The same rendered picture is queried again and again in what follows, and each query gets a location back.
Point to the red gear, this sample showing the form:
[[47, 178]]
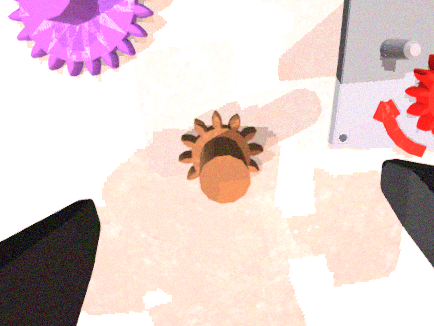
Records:
[[424, 93]]

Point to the red curved arrow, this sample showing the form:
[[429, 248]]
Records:
[[386, 113]]

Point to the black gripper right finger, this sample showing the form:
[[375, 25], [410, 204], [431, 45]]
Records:
[[408, 187]]

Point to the orange gear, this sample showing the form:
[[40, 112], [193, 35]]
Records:
[[221, 158]]

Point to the purple gear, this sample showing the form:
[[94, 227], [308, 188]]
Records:
[[80, 31]]

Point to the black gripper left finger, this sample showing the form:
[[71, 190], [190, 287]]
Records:
[[45, 269]]

